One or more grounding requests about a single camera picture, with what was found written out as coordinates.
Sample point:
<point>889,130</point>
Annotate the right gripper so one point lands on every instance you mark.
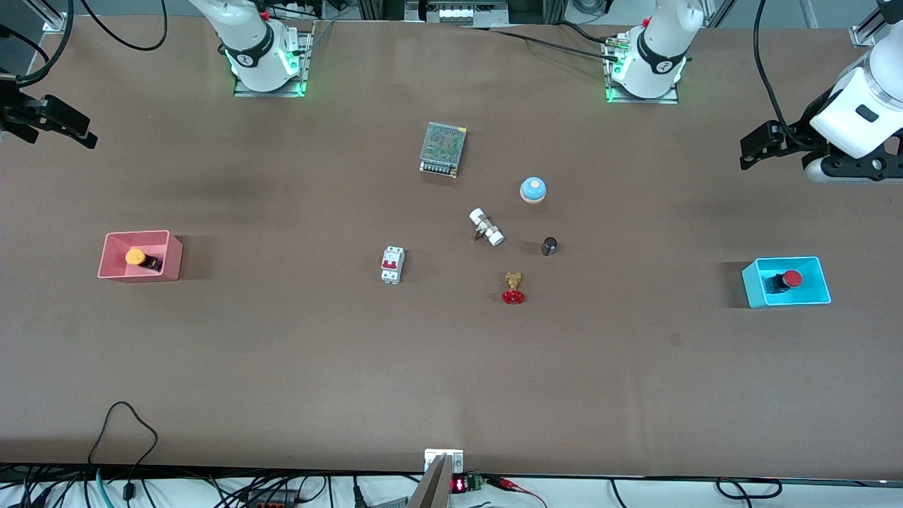
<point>21,111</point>

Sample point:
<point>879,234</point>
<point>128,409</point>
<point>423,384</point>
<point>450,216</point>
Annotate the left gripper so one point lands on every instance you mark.
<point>796,132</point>

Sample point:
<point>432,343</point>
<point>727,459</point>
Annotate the red push button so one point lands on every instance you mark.
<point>794,279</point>

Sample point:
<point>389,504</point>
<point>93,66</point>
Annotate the yellow push button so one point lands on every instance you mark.
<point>135,256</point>

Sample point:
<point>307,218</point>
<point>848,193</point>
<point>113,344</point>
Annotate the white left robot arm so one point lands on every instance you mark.
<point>656,63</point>

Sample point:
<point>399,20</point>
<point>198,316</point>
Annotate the blue plastic bin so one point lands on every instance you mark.
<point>758,293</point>

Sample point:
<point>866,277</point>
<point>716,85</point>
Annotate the pink plastic bin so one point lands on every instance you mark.
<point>116,271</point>

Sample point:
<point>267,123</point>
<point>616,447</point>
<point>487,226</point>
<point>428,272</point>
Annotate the blue white round button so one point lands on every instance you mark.
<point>533,189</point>

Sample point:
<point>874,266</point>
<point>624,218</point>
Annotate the dark brown knob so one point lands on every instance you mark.
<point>549,246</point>

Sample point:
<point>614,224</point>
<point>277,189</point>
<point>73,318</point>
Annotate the white cylindrical fitting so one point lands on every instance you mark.
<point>487,227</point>

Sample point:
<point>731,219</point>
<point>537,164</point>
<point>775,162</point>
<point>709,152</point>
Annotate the metal mesh power supply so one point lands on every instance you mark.
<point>443,144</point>

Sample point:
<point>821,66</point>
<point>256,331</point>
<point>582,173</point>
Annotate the grey electrical box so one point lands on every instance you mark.
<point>455,13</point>

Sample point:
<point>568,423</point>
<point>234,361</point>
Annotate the white red circuit breaker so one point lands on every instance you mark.
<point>392,264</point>

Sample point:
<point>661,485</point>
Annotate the small red digit display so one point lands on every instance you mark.
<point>459,485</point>

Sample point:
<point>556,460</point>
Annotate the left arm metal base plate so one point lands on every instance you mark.
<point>645,101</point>

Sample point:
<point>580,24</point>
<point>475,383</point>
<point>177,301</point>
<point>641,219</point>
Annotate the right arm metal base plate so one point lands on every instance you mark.
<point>268,93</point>

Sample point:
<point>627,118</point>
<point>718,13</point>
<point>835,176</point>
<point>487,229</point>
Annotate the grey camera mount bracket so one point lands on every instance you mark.
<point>437,487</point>

